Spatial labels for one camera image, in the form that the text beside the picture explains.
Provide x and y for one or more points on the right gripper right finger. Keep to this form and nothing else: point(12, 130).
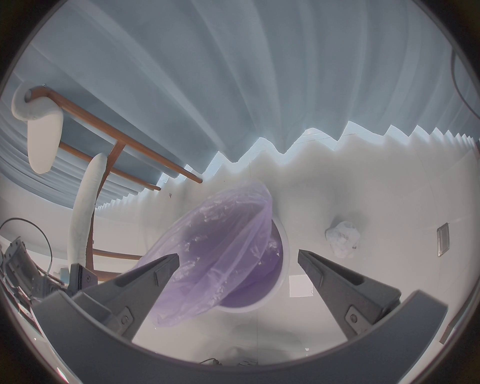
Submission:
point(352, 300)

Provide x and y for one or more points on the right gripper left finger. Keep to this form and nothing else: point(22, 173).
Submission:
point(123, 300)

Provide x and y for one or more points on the white trash bin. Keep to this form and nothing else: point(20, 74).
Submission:
point(285, 258)

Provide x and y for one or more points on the purple plastic bag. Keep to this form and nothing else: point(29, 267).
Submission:
point(210, 232)

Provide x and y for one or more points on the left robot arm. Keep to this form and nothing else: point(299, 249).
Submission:
point(22, 270)

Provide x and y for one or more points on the crumpled white paper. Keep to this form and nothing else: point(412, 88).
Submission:
point(343, 240)

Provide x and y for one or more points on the white cushioned wooden chair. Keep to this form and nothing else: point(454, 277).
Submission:
point(45, 142)

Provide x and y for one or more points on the pale blue curtain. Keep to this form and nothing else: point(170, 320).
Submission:
point(225, 75)

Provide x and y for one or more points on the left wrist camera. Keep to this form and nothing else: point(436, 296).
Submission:
point(84, 277)

